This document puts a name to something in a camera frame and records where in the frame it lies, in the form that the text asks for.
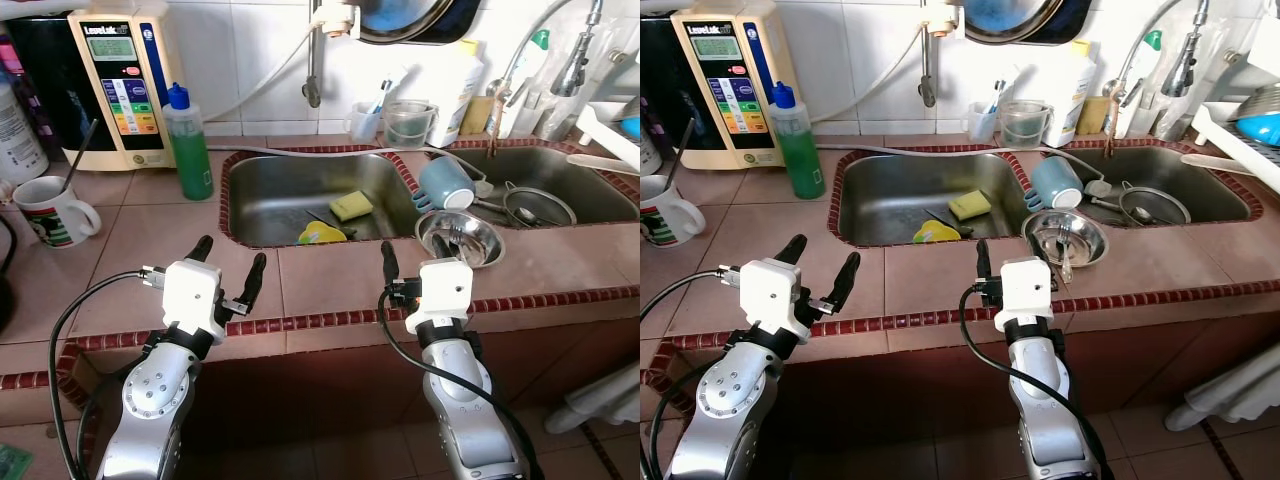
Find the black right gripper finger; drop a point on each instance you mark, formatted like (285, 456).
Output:
(390, 265)
(984, 262)

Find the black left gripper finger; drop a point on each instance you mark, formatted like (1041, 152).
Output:
(794, 250)
(254, 282)
(845, 282)
(202, 250)

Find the yellow plastic bowl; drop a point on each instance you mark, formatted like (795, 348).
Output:
(936, 233)
(322, 235)

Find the small steel bowl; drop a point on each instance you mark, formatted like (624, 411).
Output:
(485, 240)
(1092, 240)

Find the dark teal mug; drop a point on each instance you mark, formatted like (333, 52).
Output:
(1057, 182)
(445, 183)

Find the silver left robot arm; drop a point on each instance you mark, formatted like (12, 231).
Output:
(150, 400)
(725, 400)

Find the yellow dish sponge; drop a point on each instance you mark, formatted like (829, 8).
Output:
(970, 205)
(351, 206)

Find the steel sink basin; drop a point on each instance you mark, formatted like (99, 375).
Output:
(280, 195)
(890, 195)
(1215, 195)
(600, 195)

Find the green dish soap bottle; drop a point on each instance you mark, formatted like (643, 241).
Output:
(798, 153)
(188, 155)

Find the white printed mug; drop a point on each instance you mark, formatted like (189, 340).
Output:
(665, 215)
(50, 215)

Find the clear toothbrush cup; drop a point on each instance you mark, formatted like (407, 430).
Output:
(365, 123)
(982, 122)

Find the dark spoon in mug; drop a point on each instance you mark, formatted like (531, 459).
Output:
(82, 150)
(683, 150)

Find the blue white toothbrush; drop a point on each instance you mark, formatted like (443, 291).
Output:
(995, 95)
(384, 95)

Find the mustard sponge block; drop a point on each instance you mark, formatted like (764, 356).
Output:
(1091, 114)
(477, 115)

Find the white plastic bottle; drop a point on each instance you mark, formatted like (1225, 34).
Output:
(20, 130)
(649, 150)

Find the thin white filter tube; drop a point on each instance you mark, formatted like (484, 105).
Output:
(880, 85)
(270, 85)

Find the white detergent bottle yellow cap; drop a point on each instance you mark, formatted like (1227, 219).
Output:
(462, 100)
(1077, 100)

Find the blue bowl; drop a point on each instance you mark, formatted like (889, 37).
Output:
(631, 127)
(1260, 128)

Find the white dish rack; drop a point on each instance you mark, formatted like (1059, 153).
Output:
(605, 135)
(1235, 150)

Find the black countertop appliance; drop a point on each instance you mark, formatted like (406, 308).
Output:
(662, 70)
(40, 70)

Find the white folded drying rack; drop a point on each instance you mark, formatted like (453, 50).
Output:
(600, 400)
(1230, 390)

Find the cream tap water filter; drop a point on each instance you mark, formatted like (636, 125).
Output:
(946, 18)
(335, 18)

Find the hanging metal pan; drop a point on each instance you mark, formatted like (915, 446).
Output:
(420, 18)
(1030, 18)

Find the clear plastic bag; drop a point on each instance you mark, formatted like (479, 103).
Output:
(610, 80)
(1225, 75)

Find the chrome pull-out sprayer faucet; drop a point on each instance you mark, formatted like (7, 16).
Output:
(1185, 70)
(575, 70)

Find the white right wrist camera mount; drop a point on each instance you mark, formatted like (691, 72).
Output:
(445, 290)
(1025, 290)

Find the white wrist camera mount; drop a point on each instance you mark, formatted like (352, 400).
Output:
(190, 295)
(1025, 290)
(770, 295)
(445, 290)

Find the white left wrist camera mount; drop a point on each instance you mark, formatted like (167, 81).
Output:
(190, 295)
(770, 295)

